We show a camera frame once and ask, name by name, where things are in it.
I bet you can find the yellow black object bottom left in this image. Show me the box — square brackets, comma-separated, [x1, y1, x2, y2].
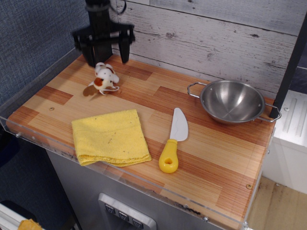
[17, 219, 43, 230]

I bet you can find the steel bowl with handles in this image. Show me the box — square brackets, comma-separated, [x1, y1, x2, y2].
[187, 80, 282, 125]

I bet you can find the white cabinet at right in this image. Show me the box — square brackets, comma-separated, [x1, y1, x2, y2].
[262, 90, 307, 193]

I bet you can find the yellow folded cloth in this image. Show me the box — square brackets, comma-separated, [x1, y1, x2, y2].
[71, 109, 152, 167]

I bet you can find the silver dispenser panel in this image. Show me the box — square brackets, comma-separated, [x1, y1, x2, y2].
[98, 193, 157, 230]

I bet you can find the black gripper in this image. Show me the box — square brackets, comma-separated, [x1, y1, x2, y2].
[72, 10, 135, 67]

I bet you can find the white brown plush animal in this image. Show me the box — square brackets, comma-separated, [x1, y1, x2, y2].
[83, 62, 119, 96]

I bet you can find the toy knife yellow handle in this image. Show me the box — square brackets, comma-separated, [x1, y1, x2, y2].
[158, 107, 189, 173]

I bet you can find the black frame post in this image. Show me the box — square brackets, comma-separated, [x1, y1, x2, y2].
[94, 44, 113, 65]
[269, 14, 307, 118]

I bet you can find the black left frame post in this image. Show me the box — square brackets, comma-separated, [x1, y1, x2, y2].
[94, 44, 113, 65]

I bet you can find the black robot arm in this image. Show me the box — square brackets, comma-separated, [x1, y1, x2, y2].
[72, 0, 135, 67]

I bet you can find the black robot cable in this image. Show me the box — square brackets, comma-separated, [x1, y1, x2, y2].
[109, 0, 127, 14]

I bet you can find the black right frame post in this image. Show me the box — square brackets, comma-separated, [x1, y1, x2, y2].
[269, 14, 307, 118]

